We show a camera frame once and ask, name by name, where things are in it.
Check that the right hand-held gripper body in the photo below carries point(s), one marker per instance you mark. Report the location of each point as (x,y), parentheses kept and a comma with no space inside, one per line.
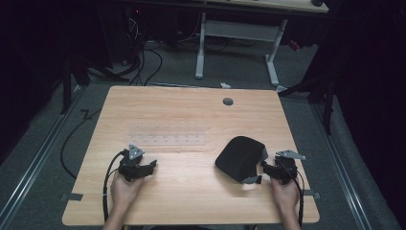
(286,167)

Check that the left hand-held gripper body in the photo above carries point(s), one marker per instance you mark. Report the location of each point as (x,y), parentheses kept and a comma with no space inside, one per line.
(132,166)

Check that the black cloth pouch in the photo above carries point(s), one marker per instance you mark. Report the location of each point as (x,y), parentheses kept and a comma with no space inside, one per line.
(239,158)

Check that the person's right hand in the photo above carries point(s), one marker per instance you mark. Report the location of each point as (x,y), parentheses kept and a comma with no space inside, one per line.
(285,195)

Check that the person's left hand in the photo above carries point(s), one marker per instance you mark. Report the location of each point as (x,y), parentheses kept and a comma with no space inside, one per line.
(124,191)

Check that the grey tape piece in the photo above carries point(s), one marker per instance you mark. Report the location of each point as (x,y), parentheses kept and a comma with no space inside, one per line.
(312,193)
(72,197)

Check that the grey table grommet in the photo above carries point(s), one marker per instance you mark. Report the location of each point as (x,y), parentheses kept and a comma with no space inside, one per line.
(228,102)

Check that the black metal stand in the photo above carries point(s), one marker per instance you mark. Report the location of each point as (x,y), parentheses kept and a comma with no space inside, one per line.
(68,83)
(322,92)

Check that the white paper scrap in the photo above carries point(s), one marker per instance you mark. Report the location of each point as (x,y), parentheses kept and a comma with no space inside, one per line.
(225,85)

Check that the small red object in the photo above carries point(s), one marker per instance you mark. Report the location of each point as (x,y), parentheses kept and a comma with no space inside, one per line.
(294,45)

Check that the white-framed desk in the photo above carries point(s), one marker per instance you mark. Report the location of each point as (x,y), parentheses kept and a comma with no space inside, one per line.
(242,30)

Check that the black computer mouse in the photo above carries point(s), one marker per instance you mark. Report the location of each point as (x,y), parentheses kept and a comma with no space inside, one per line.
(317,2)

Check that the metal floor rail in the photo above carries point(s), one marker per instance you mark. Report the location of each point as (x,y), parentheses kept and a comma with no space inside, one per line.
(343,166)
(38,153)

